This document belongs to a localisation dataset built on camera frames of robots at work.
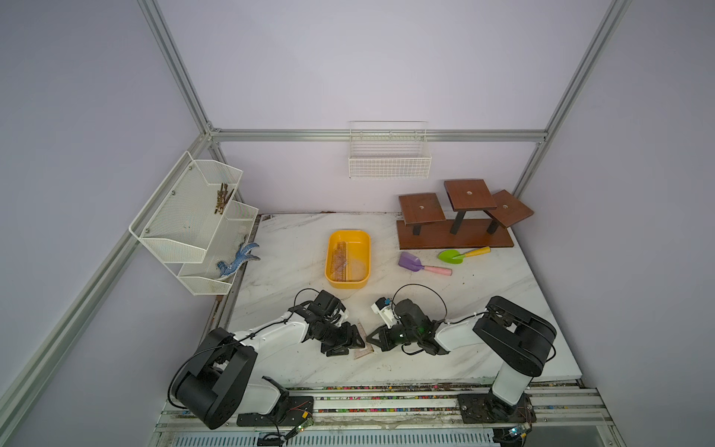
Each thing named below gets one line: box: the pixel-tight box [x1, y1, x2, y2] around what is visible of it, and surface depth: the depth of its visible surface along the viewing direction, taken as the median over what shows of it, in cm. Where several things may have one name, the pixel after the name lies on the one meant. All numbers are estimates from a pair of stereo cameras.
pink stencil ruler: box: [333, 241, 348, 282], surface depth 106 cm
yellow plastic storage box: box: [323, 229, 372, 290], surface depth 106 cm
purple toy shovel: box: [397, 251, 453, 276], surface depth 106 cm
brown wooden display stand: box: [396, 178, 535, 250], surface depth 104 cm
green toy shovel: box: [437, 245, 492, 265], surface depth 110 cm
